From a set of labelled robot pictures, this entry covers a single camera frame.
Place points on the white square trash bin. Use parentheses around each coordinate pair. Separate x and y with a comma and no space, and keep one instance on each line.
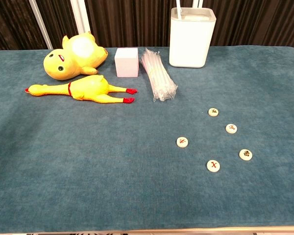
(191,44)

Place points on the bundle of wrapped straws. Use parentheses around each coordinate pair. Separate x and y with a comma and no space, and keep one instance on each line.
(159,78)

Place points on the pale pink cube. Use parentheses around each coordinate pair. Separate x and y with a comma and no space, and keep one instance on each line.
(126,63)

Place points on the yellow rubber chicken toy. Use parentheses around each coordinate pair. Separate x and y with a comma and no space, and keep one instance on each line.
(88,88)

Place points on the white frame post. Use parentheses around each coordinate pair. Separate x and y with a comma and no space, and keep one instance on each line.
(198,3)
(79,14)
(41,24)

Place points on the yellow plush duck toy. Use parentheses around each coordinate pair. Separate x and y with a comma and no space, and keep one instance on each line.
(63,63)

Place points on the teal tablecloth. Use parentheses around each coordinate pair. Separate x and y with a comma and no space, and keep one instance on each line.
(88,159)

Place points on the dark brown pleated curtain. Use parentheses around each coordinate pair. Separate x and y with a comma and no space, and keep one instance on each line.
(137,22)

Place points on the round chess piece top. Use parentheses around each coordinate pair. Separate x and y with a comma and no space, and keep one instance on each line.
(213,112)

